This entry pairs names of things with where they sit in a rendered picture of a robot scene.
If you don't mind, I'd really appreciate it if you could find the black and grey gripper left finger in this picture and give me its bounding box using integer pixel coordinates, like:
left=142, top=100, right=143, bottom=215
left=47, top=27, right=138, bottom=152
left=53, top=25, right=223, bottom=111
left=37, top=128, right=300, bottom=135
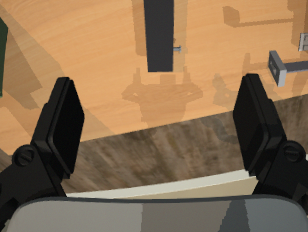
left=0, top=77, right=85, bottom=232

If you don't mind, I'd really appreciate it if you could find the long black rectangular bar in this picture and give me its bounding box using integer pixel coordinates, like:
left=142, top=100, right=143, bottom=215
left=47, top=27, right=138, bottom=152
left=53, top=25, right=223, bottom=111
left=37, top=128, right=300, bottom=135
left=143, top=0, right=181, bottom=72

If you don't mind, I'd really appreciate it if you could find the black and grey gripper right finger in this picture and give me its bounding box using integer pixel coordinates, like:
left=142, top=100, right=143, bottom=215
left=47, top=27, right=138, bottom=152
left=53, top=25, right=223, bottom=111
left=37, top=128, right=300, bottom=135
left=233, top=73, right=308, bottom=216

